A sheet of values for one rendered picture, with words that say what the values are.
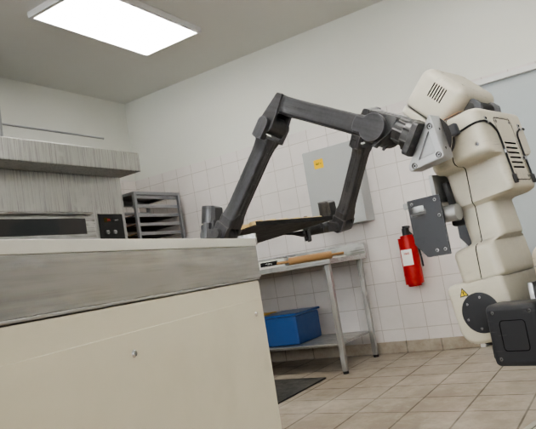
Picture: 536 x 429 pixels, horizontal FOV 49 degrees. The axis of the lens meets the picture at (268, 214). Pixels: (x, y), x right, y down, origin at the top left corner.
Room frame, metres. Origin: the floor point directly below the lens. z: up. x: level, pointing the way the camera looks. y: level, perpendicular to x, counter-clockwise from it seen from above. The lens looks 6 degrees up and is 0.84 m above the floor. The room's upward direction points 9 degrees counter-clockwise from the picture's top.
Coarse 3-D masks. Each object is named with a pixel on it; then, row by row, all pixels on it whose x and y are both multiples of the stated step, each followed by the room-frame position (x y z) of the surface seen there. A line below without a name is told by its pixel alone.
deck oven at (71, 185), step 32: (0, 160) 3.78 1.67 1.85; (32, 160) 3.96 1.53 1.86; (64, 160) 4.19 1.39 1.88; (96, 160) 4.45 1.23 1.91; (128, 160) 4.75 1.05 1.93; (0, 192) 3.97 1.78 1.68; (32, 192) 4.19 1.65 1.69; (64, 192) 4.43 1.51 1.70; (96, 192) 4.71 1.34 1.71; (0, 224) 3.92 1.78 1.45; (32, 224) 4.13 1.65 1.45; (64, 224) 4.36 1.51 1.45; (96, 224) 4.67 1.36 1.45
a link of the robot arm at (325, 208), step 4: (328, 200) 2.38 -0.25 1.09; (332, 200) 2.35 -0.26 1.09; (320, 204) 2.35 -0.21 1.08; (324, 204) 2.35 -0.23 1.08; (328, 204) 2.33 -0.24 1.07; (332, 204) 2.34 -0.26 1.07; (320, 208) 2.36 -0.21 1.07; (324, 208) 2.35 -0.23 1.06; (328, 208) 2.34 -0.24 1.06; (332, 208) 2.34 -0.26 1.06; (320, 212) 2.37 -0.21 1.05; (324, 212) 2.35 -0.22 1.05; (328, 212) 2.35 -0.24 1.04; (332, 212) 2.34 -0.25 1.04; (332, 216) 2.34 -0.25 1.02; (328, 224) 2.33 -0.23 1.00; (332, 224) 2.31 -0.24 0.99; (336, 224) 2.29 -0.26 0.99; (328, 228) 2.34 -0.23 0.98; (332, 228) 2.31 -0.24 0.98; (336, 228) 2.30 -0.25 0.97
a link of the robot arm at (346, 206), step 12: (360, 144) 2.10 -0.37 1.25; (372, 144) 2.15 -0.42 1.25; (360, 156) 2.14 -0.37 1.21; (348, 168) 2.20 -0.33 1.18; (360, 168) 2.17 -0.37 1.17; (348, 180) 2.22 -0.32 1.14; (360, 180) 2.21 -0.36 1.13; (348, 192) 2.23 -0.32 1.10; (348, 204) 2.25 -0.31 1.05; (336, 216) 2.30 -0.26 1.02; (348, 216) 2.28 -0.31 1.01; (348, 228) 2.33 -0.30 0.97
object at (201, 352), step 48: (240, 288) 0.81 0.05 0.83; (0, 336) 0.41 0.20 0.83; (48, 336) 0.46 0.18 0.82; (96, 336) 0.51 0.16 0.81; (144, 336) 0.58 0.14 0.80; (192, 336) 0.66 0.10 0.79; (240, 336) 0.78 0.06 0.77; (0, 384) 0.41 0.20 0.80; (48, 384) 0.45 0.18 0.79; (96, 384) 0.50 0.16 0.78; (144, 384) 0.56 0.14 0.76; (192, 384) 0.65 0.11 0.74; (240, 384) 0.76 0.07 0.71
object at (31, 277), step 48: (0, 240) 0.43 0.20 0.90; (48, 240) 0.48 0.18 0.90; (96, 240) 0.54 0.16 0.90; (144, 240) 0.62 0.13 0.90; (192, 240) 0.72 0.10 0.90; (240, 240) 0.86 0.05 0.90; (0, 288) 0.43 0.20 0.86; (48, 288) 0.48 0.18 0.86; (96, 288) 0.53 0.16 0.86; (144, 288) 0.61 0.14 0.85; (192, 288) 0.70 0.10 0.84
